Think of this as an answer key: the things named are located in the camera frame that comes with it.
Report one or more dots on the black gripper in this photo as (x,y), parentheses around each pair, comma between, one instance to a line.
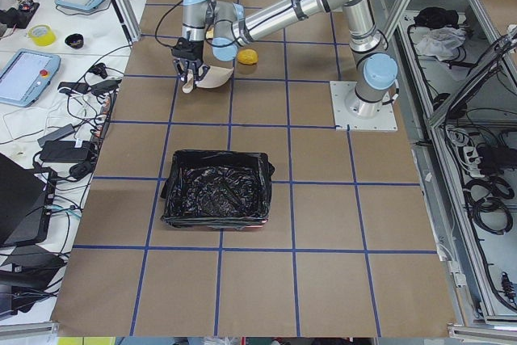
(195,52)

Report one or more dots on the beige plastic dustpan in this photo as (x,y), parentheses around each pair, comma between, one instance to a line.
(215,77)

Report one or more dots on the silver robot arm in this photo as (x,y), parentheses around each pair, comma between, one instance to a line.
(233,29)

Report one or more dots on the black lined trash bin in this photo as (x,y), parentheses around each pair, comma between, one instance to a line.
(218,189)

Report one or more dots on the yellow tape roll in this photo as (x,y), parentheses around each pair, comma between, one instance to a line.
(42,35)

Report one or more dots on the near teach pendant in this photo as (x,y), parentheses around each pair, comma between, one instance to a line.
(26,75)

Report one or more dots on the black laptop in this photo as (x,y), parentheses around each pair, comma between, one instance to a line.
(26,198)

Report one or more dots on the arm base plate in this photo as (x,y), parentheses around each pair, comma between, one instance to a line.
(353,114)

